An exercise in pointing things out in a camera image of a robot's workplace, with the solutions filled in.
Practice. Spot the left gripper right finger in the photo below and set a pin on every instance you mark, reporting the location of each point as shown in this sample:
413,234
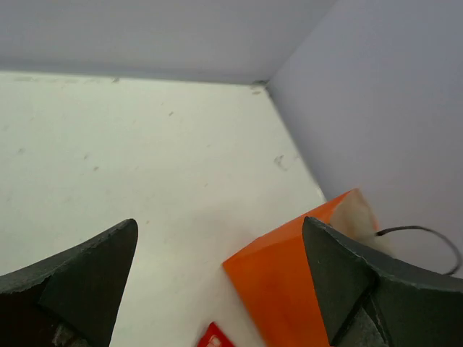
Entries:
367,298

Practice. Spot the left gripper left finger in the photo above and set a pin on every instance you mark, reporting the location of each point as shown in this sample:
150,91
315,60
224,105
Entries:
71,298

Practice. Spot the orange paper bag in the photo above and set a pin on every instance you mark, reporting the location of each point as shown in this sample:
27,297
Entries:
273,278

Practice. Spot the red snack packet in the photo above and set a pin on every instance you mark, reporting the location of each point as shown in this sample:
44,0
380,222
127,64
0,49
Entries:
214,337

